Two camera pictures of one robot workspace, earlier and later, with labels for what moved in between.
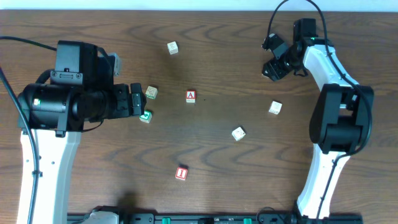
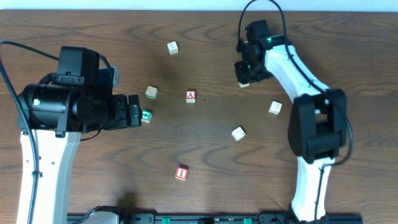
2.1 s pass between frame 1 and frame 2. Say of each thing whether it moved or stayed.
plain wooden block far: stayed
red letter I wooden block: stayed
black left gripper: moved
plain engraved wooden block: stayed
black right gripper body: moved
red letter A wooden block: stayed
